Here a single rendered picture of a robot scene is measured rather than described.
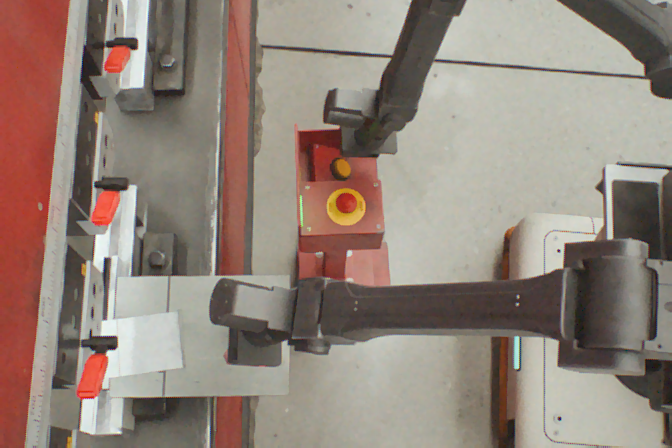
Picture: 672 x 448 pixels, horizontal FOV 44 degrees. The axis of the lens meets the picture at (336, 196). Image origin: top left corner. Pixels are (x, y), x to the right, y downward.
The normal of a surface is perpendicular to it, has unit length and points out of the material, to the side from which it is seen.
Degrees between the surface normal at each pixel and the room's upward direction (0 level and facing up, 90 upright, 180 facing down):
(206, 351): 0
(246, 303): 27
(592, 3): 87
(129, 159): 0
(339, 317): 48
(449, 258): 0
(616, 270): 31
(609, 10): 87
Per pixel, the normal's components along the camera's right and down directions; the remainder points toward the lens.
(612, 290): -0.50, -0.29
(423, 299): -0.73, -0.27
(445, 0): -0.07, 0.94
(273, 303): 0.52, -0.16
